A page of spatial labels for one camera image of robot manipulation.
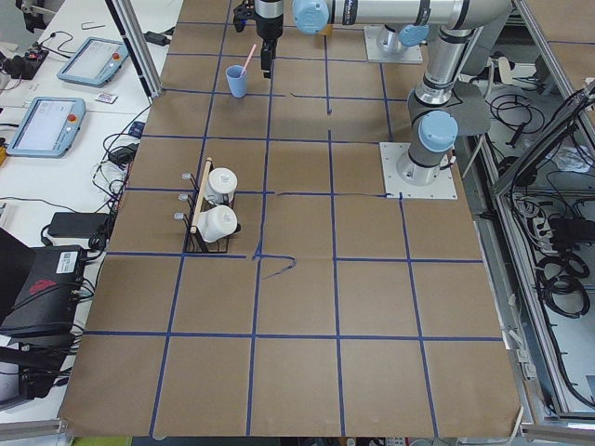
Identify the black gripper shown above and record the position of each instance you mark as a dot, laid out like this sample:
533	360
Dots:
270	29

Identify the pink chopstick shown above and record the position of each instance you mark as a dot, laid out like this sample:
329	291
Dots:
248	59

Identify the light blue plastic cup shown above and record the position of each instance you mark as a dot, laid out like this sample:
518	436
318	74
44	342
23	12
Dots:
237	80

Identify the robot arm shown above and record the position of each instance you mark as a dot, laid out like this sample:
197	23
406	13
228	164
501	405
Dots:
459	23
269	9

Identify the white mug far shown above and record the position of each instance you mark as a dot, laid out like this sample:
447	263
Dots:
221	186

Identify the white mug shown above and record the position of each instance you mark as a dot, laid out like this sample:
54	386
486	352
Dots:
216	223
221	186

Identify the far teach pendant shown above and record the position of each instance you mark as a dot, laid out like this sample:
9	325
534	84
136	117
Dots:
95	63

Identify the teach pendant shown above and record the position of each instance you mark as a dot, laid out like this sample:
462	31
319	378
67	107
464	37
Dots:
95	63
48	128

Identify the white mug near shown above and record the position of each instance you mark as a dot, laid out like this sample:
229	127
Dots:
216	223

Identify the near teach pendant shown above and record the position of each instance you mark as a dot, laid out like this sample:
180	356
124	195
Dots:
48	128

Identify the black power adapter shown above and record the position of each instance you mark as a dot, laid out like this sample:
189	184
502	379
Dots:
76	225

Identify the black computer box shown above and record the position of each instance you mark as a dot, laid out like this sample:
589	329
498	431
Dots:
37	286

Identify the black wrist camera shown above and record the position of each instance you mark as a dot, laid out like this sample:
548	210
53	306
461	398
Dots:
243	13

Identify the aluminium frame post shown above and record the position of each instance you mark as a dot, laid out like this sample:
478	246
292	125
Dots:
127	24

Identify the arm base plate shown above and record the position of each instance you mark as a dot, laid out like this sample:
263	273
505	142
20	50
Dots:
404	179
395	43

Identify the black wire mug rack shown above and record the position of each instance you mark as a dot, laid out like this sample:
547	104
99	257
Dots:
196	242

